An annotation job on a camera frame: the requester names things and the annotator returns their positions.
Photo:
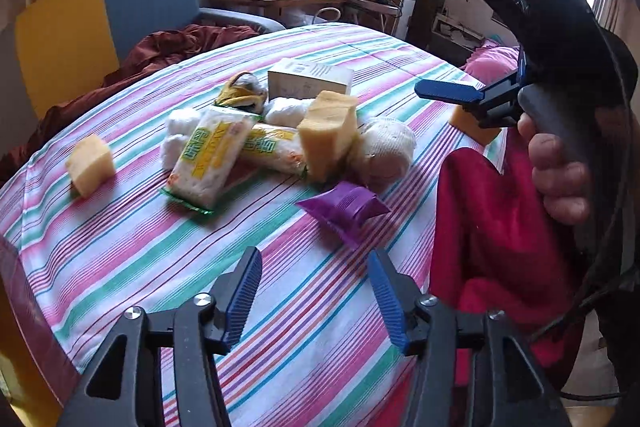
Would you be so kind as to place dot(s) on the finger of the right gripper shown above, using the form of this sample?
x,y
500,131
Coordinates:
x,y
449,92

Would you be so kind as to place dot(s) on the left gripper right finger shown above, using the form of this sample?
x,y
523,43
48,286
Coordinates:
x,y
396,295

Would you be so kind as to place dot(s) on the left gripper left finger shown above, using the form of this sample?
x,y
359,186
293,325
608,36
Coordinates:
x,y
234,295

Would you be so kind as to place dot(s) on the white knit sock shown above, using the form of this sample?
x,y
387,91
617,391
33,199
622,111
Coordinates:
x,y
382,153

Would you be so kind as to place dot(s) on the purple snack packet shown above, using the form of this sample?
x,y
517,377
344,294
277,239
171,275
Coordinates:
x,y
344,210

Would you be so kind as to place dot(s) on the tall yellow sponge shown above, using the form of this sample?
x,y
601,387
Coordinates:
x,y
327,132

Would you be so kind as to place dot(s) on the yellow snack packet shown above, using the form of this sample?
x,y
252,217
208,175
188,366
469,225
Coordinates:
x,y
206,160
275,148

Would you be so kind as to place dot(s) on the beige cardboard box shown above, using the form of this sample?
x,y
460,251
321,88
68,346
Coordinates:
x,y
291,78

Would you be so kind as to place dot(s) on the small white plastic bag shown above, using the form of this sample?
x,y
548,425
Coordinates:
x,y
179,126

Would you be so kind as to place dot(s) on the yellow knit glove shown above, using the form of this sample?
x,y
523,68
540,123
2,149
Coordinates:
x,y
243,91

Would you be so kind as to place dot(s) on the yellow sponge block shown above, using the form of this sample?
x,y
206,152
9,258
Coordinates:
x,y
90,164

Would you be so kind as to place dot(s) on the large white plastic bag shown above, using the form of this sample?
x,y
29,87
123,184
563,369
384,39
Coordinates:
x,y
286,112

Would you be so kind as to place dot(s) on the person right hand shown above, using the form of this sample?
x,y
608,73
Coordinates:
x,y
563,184

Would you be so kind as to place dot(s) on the orange sponge at edge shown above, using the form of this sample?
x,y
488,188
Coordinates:
x,y
465,122

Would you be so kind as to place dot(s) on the red garment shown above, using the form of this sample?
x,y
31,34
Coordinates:
x,y
495,245

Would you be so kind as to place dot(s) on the striped bed sheet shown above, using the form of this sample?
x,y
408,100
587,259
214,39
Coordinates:
x,y
314,351

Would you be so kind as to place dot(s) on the maroon blanket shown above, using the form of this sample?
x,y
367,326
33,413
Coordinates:
x,y
153,53

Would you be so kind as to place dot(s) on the grey yellow blue chair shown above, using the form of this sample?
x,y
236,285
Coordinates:
x,y
64,48

